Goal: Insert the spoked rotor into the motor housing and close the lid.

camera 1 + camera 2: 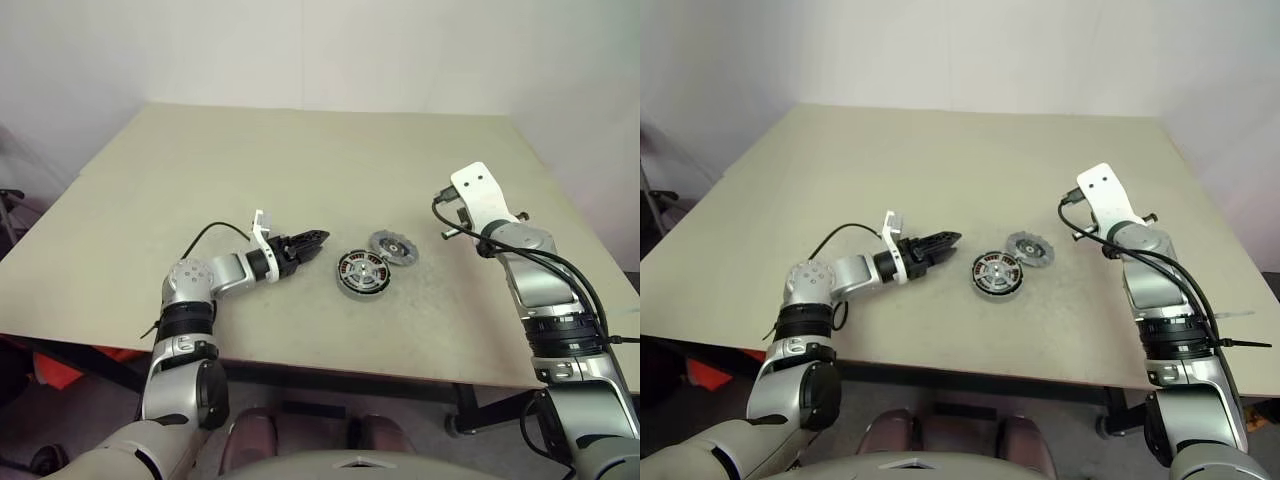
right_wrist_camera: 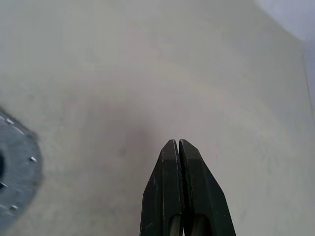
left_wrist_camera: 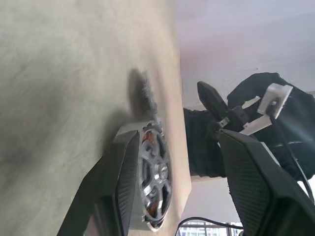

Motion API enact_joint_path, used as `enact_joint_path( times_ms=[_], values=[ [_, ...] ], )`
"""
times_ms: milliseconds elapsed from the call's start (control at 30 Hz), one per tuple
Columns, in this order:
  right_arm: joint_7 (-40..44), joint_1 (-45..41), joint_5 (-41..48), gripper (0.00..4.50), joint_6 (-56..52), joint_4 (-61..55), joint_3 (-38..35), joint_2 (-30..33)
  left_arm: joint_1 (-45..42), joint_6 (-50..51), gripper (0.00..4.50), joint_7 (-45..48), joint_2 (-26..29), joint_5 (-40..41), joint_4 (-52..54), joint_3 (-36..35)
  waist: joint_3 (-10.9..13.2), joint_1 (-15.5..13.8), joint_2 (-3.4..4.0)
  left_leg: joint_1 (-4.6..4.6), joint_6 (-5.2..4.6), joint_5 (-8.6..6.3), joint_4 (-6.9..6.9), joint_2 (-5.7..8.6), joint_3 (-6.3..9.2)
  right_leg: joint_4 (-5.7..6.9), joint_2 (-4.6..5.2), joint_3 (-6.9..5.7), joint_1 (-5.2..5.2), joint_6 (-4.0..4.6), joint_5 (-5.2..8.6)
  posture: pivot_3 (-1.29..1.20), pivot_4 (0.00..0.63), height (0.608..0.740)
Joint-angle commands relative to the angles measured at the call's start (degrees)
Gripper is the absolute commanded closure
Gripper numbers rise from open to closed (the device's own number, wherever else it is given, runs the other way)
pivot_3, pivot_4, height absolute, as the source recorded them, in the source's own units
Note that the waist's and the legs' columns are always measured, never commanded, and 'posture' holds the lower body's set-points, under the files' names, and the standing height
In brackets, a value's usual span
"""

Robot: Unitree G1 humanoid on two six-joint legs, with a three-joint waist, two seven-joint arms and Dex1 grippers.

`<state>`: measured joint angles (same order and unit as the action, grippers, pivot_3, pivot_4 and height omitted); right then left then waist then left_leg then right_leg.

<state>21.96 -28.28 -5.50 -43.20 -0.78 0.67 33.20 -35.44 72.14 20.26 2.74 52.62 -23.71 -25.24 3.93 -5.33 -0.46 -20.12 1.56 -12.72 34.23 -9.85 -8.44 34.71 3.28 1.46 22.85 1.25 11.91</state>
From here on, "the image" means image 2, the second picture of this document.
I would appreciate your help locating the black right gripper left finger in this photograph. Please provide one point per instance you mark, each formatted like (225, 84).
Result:
(160, 191)

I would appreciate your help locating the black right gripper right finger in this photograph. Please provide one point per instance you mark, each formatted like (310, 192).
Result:
(204, 191)

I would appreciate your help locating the grey metal rotor disc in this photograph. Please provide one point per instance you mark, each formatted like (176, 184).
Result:
(17, 172)

